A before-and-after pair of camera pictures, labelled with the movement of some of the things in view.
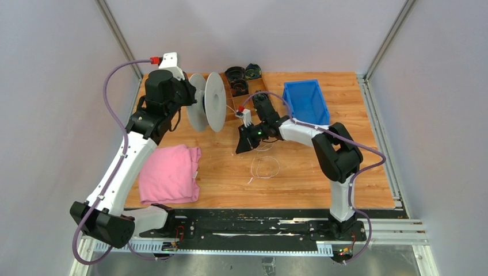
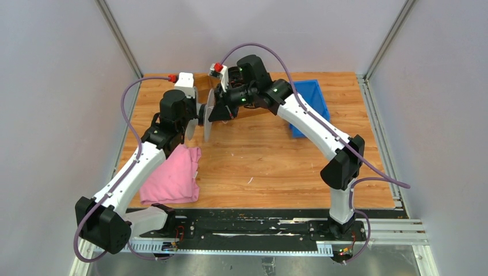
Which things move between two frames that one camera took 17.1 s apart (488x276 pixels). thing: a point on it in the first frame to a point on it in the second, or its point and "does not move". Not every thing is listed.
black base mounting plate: (303, 225) does not move
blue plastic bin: (306, 102) does not move
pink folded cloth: (169, 175) does not move
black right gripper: (247, 142) to (223, 109)
